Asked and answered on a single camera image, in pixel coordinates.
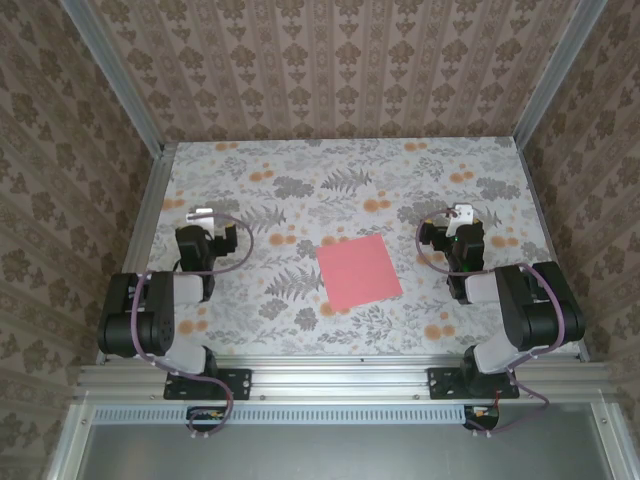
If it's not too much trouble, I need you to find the black right cable connector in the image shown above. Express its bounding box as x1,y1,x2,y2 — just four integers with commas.
463,404,502,432

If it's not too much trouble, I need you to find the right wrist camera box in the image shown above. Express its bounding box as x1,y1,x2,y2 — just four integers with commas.
446,202,475,236

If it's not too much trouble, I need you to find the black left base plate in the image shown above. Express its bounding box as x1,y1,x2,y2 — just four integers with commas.
164,368,252,401

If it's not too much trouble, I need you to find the aluminium left side rail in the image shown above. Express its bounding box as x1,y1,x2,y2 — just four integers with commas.
96,142,177,364

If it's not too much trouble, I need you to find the aluminium front frame beam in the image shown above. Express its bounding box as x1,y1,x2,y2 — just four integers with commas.
74,360,621,402

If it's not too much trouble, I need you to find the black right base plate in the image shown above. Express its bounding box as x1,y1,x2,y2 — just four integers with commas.
427,367,521,401

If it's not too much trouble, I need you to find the aluminium lower left rail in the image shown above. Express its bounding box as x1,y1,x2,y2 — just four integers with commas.
47,402,99,480

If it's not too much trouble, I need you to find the aluminium rail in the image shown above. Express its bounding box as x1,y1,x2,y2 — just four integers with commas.
592,402,640,480
96,142,177,364
47,402,99,480
514,139,592,364

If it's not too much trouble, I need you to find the aluminium right corner post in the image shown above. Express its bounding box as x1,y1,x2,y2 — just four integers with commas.
510,0,611,147

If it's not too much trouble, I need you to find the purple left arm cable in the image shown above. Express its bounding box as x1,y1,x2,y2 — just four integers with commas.
130,210,255,442

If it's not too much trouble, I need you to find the pink square paper sheet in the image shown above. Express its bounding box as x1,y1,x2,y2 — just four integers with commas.
315,234,404,312

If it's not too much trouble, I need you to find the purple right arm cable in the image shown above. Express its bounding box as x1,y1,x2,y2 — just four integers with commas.
416,208,571,435

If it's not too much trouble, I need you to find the aluminium lower right rail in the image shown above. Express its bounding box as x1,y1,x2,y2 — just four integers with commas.
592,402,640,480

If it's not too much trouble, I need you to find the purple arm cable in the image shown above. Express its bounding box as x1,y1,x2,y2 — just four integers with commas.
416,208,571,435
130,210,255,442

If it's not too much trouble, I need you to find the aluminium right side rail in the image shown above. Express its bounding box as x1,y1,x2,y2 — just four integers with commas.
514,139,592,364

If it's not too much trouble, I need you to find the grey slotted cable duct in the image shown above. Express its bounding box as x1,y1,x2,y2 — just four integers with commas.
93,405,469,423

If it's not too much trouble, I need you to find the aluminium left corner post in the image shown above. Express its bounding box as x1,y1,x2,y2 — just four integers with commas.
64,0,167,156

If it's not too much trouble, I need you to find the grey metal sheet panel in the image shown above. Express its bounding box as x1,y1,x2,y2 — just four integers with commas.
74,421,619,480

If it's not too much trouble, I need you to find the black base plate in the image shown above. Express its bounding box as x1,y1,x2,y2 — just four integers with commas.
164,368,252,401
427,367,521,401

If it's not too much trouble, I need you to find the floral patterned table mat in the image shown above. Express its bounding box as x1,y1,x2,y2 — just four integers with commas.
122,138,584,357

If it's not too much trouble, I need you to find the aluminium corner post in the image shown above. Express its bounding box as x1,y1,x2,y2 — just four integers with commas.
510,0,611,147
64,0,167,156

